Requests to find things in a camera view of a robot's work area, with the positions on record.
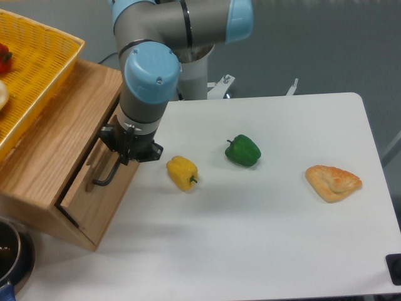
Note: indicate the toy pastry bread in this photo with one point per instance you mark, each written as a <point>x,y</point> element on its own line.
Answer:
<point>331,183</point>

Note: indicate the green toy bell pepper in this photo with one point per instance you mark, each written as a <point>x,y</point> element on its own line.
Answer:
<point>243,151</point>

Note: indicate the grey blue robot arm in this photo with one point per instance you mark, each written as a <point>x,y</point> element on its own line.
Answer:
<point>148,34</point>

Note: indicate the wooden top drawer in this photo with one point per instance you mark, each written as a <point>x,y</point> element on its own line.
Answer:
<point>92,207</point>

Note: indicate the yellow toy bell pepper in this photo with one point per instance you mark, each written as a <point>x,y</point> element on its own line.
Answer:
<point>183,172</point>

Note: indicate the red toy bell pepper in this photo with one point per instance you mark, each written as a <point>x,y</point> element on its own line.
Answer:
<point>6,59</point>

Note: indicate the black table corner device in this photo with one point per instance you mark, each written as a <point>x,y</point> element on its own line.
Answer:
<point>394,267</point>

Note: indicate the yellow plastic basket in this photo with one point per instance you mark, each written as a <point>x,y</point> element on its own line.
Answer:
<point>43,57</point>

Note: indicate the black drawer handle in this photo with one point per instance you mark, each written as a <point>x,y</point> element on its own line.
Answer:
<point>111,175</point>

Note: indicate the dark metal pot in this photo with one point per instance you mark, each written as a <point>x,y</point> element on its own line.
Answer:
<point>17,259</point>

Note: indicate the white round toy food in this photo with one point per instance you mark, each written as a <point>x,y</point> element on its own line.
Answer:
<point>4,94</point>

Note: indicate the wooden drawer cabinet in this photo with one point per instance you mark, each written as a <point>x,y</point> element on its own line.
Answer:
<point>39,171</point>

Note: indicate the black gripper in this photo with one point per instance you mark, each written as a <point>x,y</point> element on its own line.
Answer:
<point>130,144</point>

